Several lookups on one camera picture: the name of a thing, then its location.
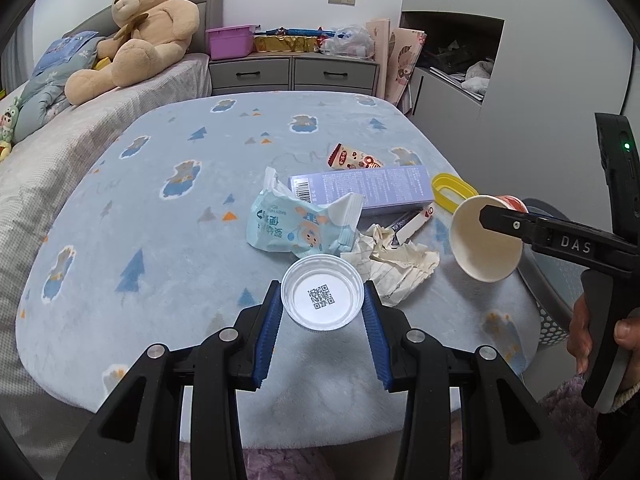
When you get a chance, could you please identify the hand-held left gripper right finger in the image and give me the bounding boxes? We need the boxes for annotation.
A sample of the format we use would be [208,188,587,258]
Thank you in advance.
[362,280,583,480]

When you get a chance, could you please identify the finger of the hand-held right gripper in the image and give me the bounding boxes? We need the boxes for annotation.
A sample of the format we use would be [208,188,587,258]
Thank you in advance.
[478,205,539,251]

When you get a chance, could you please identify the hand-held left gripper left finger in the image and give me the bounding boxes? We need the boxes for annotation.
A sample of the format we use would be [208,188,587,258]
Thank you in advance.
[55,279,283,480]

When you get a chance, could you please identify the white red paper cup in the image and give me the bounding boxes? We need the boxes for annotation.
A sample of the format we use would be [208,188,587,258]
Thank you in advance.
[448,194,530,283]

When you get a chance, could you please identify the white lined paper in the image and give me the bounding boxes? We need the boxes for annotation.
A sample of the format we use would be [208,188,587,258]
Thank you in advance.
[340,247,435,308]

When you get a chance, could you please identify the clear round plastic lid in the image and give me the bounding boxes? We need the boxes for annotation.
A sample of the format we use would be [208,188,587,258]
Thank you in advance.
[280,255,366,332]

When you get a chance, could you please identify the grey perforated plastic basket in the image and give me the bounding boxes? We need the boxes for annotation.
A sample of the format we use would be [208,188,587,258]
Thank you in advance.
[516,198,583,347]

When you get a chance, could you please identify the blue wet wipes packet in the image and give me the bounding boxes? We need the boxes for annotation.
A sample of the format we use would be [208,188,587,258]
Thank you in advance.
[245,166,363,255]

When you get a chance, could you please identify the purple cardboard box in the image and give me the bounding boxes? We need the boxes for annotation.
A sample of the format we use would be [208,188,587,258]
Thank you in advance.
[289,165,435,217]

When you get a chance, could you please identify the red white snack wrapper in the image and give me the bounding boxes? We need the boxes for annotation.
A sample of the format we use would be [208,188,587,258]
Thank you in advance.
[326,142,386,170]

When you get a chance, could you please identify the person's right hand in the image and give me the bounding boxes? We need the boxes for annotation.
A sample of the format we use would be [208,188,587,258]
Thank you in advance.
[566,292,640,377]

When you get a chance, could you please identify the white cloth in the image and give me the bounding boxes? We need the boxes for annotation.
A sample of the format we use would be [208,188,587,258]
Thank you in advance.
[460,60,496,97]

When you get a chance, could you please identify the white wardrobe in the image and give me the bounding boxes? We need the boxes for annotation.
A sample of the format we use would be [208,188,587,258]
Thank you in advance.
[400,0,640,201]

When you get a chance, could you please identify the blue printed blanket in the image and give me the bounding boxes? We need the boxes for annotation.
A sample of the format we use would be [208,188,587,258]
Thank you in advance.
[20,91,541,448]

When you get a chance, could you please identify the dark cloth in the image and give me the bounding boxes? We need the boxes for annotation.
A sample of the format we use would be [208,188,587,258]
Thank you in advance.
[429,40,471,68]

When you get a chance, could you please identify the pink cartoon printed board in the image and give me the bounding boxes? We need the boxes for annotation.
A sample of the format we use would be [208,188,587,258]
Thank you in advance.
[385,27,428,111]

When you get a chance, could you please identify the pale pink flat board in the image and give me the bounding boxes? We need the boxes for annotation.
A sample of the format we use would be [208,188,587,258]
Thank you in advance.
[366,17,401,101]

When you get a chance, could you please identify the clear plastic bag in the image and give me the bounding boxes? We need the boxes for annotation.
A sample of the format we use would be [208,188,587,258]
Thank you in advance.
[320,24,376,58]

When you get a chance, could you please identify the grey drawer nightstand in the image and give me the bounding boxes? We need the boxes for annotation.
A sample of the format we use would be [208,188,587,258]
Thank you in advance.
[207,52,381,98]

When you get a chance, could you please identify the pink bed sheet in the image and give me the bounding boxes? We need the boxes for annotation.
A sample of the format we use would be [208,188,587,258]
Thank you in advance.
[0,52,211,441]

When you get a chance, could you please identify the gold gift box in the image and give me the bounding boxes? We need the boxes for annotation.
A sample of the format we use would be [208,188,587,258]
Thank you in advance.
[253,34,321,54]

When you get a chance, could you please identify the blue red long packet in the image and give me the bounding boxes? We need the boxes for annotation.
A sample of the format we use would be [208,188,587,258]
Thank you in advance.
[265,26,336,38]

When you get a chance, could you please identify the purple plastic basin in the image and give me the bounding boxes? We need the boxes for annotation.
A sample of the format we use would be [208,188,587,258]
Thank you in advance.
[205,24,261,61]

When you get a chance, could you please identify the beige teddy bear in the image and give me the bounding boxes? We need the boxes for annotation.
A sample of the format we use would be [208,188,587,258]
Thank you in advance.
[64,0,201,107]

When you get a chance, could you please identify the blue floral quilt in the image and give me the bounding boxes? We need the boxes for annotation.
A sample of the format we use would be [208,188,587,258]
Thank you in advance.
[10,67,76,143]

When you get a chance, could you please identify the small green plush toy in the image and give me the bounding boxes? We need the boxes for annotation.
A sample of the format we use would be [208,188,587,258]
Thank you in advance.
[0,95,23,161]

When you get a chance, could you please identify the blue printed pillow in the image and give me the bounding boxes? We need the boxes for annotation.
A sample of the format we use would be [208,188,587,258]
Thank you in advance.
[32,30,103,86]

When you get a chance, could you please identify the yellow plastic ring frame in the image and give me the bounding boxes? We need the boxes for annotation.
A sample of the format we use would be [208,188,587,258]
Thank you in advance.
[431,173,480,211]

